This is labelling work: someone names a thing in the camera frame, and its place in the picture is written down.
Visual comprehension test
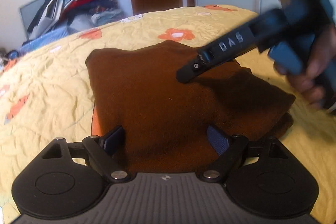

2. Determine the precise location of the brown knitted sweater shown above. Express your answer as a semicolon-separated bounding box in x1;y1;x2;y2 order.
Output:
86;40;295;173

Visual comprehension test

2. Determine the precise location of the pile of assorted clothes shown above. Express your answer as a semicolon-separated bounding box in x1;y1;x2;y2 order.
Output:
27;0;125;40

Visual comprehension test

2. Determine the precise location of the person right hand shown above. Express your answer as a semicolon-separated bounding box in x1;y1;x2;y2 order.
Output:
273;24;335;109

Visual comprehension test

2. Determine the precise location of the yellow carrot print bedspread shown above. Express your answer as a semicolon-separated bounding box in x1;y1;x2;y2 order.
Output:
1;5;335;223

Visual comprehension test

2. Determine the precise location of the light blue quilted blanket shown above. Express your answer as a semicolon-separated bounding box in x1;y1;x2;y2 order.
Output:
18;26;77;56

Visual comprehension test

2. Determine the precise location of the grey framed monitor screen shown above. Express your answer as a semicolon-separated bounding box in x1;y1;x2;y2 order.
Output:
19;0;45;39

